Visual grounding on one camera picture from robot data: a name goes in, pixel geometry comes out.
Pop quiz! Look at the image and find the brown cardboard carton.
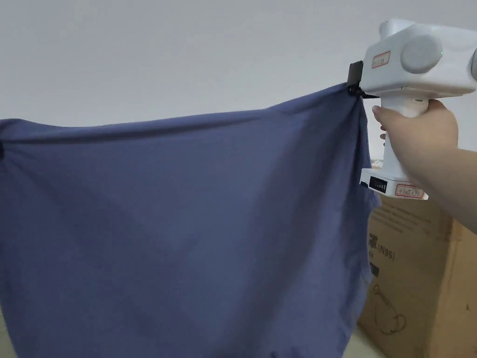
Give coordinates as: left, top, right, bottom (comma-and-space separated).
357, 193, 477, 358

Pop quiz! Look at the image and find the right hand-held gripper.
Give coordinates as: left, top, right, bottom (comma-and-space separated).
346, 18, 477, 200

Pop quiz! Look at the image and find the person's right hand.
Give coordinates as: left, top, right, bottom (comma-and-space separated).
372, 100, 460, 176

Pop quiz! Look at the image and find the person's right forearm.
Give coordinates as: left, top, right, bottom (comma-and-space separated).
398, 145, 477, 235

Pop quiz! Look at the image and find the dark blue shirt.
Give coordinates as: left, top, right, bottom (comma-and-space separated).
0, 83, 382, 358

